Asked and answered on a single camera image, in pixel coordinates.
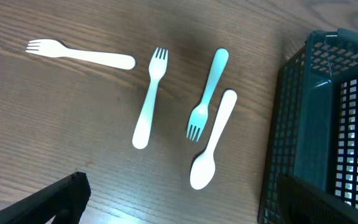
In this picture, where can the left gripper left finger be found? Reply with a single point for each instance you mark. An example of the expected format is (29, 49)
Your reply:
(62, 202)

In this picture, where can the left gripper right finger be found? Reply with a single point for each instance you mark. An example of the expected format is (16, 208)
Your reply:
(315, 202)

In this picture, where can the mint green fork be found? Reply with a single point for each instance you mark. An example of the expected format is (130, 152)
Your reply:
(199, 114)

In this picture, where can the cream fork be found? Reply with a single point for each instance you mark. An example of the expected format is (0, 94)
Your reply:
(54, 49)

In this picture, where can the white fork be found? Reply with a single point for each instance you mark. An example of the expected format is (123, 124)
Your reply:
(157, 69)

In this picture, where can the black plastic basket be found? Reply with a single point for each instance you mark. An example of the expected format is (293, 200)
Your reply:
(314, 128)

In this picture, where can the cream short spoon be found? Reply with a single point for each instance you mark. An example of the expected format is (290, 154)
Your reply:
(203, 167)

